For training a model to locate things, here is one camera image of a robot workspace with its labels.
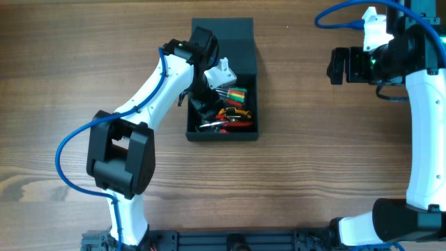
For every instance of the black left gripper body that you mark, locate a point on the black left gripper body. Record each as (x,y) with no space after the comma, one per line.
(198,102)

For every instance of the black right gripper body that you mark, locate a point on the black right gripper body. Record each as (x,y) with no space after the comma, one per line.
(336,66)

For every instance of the dark green box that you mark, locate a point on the dark green box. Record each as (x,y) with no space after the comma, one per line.
(235,38)

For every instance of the orange black pliers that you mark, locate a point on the orange black pliers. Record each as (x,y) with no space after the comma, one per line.
(234,113)

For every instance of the red handled cutters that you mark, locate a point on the red handled cutters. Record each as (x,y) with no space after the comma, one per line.
(232,124)

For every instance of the clear case coloured screwdrivers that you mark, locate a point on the clear case coloured screwdrivers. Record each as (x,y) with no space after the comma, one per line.
(234,97)

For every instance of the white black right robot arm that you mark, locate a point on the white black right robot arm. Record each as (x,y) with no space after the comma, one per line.
(404,47)

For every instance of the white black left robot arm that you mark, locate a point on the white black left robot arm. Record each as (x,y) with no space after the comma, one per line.
(121,153)

